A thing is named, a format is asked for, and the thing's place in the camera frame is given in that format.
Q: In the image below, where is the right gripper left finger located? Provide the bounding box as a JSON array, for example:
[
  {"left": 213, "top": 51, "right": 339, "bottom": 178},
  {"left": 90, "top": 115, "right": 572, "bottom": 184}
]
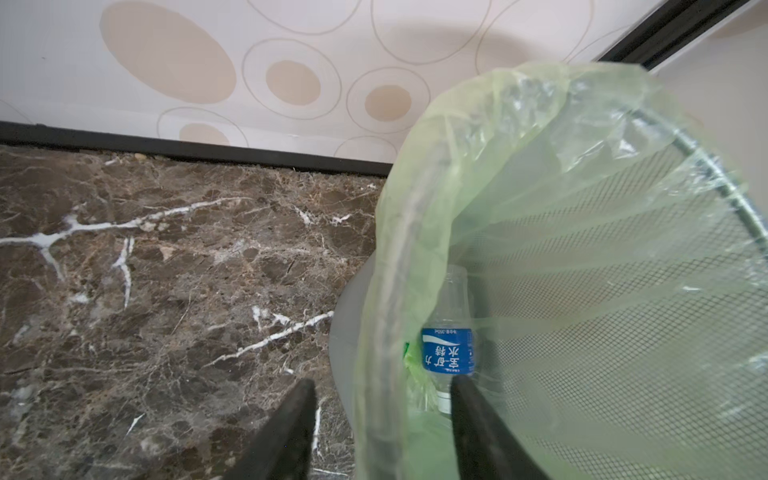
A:
[{"left": 223, "top": 379, "right": 317, "bottom": 479}]

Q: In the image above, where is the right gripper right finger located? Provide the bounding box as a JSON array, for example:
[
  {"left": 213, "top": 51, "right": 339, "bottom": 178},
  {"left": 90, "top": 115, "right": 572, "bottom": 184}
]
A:
[{"left": 450, "top": 375, "right": 547, "bottom": 480}]

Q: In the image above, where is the blue label water bottle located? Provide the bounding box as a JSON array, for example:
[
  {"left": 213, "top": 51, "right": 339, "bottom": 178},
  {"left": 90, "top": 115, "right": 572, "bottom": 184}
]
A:
[{"left": 421, "top": 265, "right": 475, "bottom": 416}]

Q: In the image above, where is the green lined mesh waste bin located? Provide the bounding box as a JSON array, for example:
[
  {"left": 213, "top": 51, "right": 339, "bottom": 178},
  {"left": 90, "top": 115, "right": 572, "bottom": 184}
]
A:
[{"left": 352, "top": 63, "right": 767, "bottom": 479}]

